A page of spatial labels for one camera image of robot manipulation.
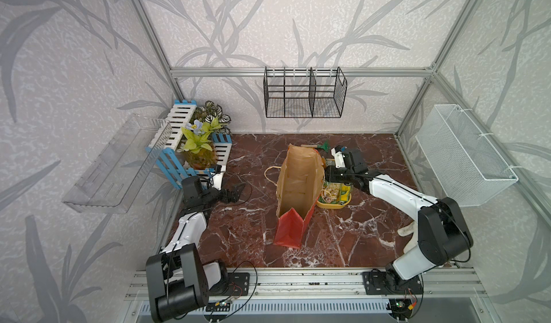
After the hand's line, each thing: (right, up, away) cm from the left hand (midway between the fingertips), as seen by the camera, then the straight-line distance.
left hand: (234, 181), depth 85 cm
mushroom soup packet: (+42, -5, +6) cm, 42 cm away
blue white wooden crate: (-23, +13, -8) cm, 28 cm away
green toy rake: (+42, +15, +30) cm, 54 cm away
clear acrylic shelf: (-32, +2, -21) cm, 39 cm away
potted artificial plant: (-14, +14, -1) cm, 20 cm away
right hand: (+37, +4, +5) cm, 37 cm away
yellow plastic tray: (+37, -11, +2) cm, 38 cm away
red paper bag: (+27, -3, +14) cm, 31 cm away
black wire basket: (+28, +41, +21) cm, 54 cm away
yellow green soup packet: (+46, -5, +4) cm, 46 cm away
